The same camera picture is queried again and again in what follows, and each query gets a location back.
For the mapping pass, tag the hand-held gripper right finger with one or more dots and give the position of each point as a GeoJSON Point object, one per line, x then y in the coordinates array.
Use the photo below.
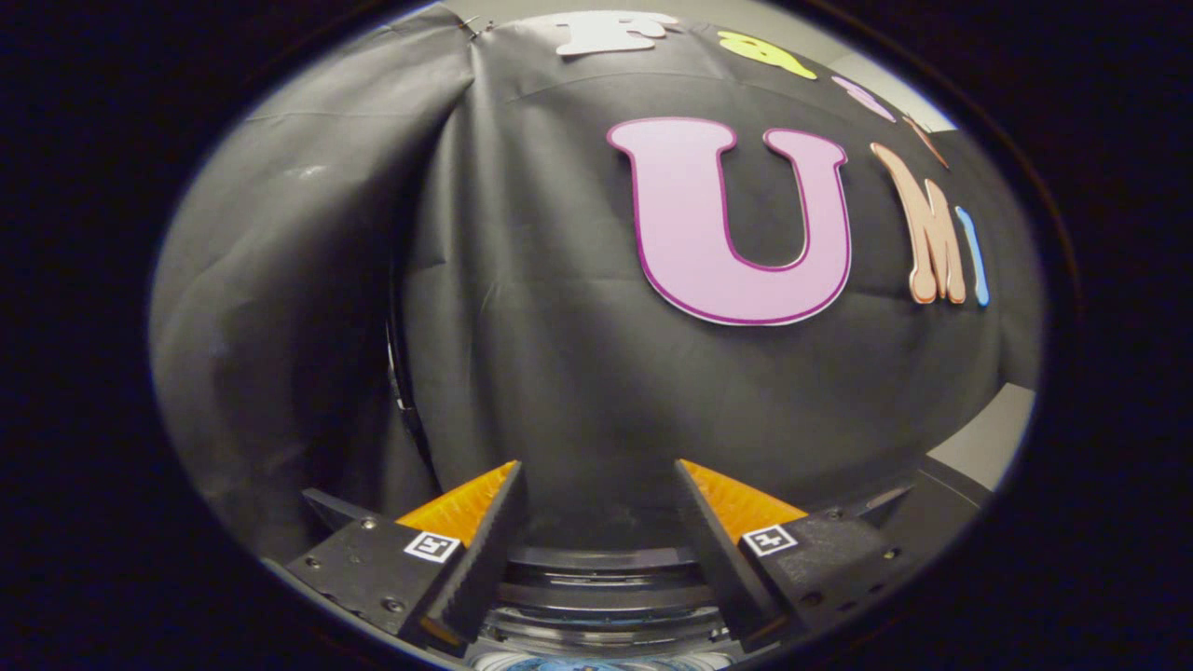
{"type": "Point", "coordinates": [713, 550]}

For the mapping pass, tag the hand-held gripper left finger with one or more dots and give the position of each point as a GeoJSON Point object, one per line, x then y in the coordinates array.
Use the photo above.
{"type": "Point", "coordinates": [494, 550]}

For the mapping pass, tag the black backdrop cloth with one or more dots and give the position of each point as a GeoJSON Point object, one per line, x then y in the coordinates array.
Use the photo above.
{"type": "Point", "coordinates": [559, 373]}

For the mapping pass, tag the white cabinet with grey top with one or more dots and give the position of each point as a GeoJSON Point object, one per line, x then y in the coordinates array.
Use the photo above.
{"type": "Point", "coordinates": [988, 438]}

